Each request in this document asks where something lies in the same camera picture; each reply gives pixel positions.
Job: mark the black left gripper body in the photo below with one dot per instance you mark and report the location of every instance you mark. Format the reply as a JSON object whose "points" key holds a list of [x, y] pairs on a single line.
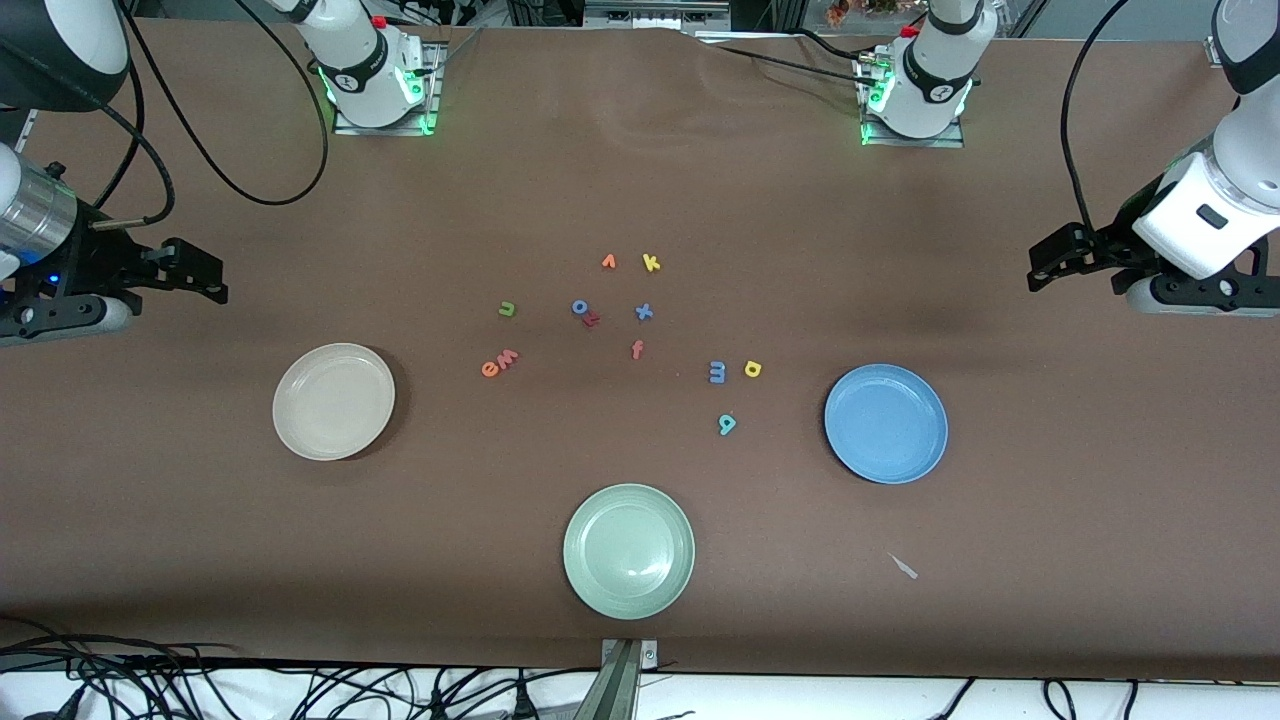
{"points": [[1117, 243]]}

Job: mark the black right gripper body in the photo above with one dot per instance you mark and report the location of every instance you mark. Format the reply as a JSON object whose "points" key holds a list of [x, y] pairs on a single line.
{"points": [[103, 257]]}

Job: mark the pink foam letter w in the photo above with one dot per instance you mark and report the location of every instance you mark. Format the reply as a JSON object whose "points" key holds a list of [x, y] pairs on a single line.
{"points": [[508, 358]]}

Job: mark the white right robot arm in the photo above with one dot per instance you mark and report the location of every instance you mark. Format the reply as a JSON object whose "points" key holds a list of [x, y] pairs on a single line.
{"points": [[370, 70]]}

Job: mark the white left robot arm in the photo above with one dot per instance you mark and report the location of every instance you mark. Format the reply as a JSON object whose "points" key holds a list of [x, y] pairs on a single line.
{"points": [[935, 70]]}

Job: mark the aluminium corner profile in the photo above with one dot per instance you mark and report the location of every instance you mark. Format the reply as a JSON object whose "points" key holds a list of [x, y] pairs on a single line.
{"points": [[1215, 50], [27, 122]]}

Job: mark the beige brown plate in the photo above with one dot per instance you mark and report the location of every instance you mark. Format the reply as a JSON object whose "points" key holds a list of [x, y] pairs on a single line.
{"points": [[334, 402]]}

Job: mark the blue plate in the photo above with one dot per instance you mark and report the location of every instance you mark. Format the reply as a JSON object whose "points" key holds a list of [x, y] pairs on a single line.
{"points": [[886, 424]]}

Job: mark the dried reddish flowers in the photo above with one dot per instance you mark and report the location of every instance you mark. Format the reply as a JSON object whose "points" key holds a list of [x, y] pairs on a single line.
{"points": [[838, 12]]}

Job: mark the small white paper scrap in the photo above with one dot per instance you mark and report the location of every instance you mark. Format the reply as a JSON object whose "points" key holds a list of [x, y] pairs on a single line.
{"points": [[904, 566]]}

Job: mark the brown table cover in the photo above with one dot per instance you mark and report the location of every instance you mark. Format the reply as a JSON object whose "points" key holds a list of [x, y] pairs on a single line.
{"points": [[640, 180]]}

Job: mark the pale green plate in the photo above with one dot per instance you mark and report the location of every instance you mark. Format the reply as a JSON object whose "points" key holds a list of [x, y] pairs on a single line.
{"points": [[629, 551]]}

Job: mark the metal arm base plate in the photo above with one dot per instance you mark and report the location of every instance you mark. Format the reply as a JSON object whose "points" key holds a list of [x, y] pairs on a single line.
{"points": [[950, 141], [350, 129]]}

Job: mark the aluminium frame bar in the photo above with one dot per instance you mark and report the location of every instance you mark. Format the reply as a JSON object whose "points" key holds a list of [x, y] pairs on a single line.
{"points": [[655, 14]]}

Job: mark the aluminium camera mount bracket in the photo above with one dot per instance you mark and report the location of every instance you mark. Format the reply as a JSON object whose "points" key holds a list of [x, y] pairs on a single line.
{"points": [[620, 690]]}

